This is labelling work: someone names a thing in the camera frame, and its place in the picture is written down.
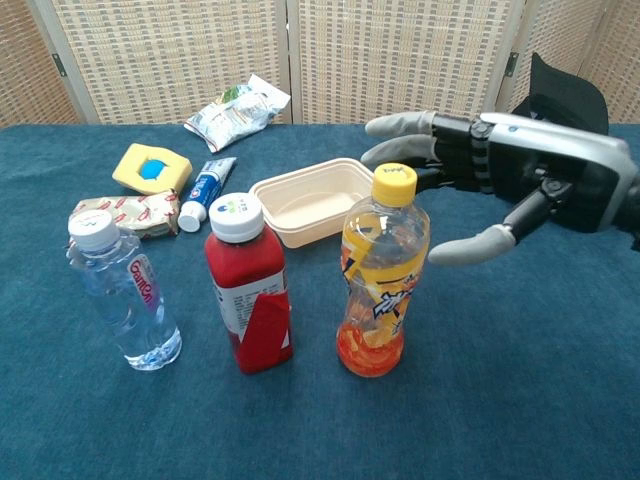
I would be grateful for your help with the blue white toothpaste tube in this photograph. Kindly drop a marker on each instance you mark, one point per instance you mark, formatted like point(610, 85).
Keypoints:
point(205, 187)

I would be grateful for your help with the red patterned paper wrapper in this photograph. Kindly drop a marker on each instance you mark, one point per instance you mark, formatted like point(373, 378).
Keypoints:
point(145, 210)

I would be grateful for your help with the woven folding screen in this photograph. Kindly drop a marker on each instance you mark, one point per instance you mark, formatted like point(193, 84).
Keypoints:
point(165, 60)

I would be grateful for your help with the white crinkled snack bag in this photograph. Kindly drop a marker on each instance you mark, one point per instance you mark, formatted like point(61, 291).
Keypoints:
point(235, 115)

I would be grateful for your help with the blue table cloth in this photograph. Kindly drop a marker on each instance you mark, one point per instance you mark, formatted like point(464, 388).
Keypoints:
point(450, 400)

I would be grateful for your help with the beige plastic food container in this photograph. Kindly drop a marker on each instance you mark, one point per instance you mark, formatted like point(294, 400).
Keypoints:
point(305, 200)

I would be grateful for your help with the red juice bottle white cap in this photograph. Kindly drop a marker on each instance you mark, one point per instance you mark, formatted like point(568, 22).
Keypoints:
point(250, 265)

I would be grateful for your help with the yellow sponge with blue centre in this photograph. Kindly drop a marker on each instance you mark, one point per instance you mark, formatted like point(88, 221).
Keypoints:
point(130, 170)

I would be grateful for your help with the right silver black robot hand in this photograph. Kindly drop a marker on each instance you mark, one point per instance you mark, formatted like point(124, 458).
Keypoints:
point(575, 170)

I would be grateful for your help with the clear water bottle white cap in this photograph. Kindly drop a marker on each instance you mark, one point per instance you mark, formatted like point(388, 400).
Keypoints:
point(130, 310)

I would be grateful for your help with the black screen hinge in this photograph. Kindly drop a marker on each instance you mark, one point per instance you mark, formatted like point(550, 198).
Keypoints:
point(59, 65)
point(511, 64)

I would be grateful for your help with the orange drink bottle yellow cap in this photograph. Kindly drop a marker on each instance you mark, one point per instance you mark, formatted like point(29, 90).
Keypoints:
point(385, 300)

